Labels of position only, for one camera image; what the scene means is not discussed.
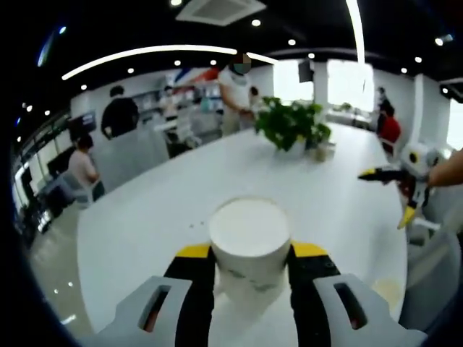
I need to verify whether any white paper cup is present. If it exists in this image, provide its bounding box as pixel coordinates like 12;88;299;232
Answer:
208;197;292;319

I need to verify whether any grey office chair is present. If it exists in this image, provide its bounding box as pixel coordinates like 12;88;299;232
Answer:
401;227;462;333

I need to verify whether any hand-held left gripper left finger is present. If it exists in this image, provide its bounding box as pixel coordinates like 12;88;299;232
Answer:
81;244;216;347

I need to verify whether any green potted plant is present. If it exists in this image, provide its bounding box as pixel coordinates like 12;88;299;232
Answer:
255;96;332;155

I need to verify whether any long curved ceiling light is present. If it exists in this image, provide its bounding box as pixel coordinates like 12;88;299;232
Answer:
61;45;238;81
345;0;366;64

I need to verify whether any grey desk partition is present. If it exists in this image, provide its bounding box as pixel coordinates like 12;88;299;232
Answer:
92;128;171;192

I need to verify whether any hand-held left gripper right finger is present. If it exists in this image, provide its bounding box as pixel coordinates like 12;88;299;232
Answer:
288;241;428;347

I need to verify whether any white ceiling air vent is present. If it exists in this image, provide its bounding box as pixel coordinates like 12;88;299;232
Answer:
176;0;267;27

